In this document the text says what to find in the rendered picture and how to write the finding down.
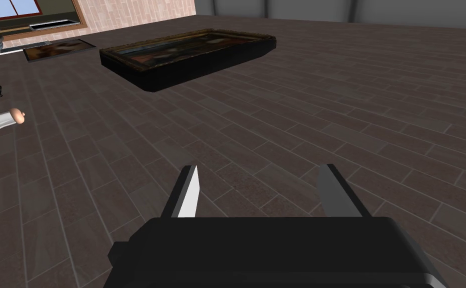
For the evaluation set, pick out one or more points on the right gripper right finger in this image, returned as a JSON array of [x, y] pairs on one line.
[[337, 196]]

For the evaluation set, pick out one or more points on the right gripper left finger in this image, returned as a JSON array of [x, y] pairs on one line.
[[189, 196]]

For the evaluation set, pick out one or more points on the dark framed painting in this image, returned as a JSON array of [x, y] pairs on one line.
[[185, 54]]

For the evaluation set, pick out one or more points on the flat dark framed picture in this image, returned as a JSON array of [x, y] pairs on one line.
[[57, 48]]

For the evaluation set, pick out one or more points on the window with red frame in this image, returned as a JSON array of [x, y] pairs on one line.
[[17, 8]]

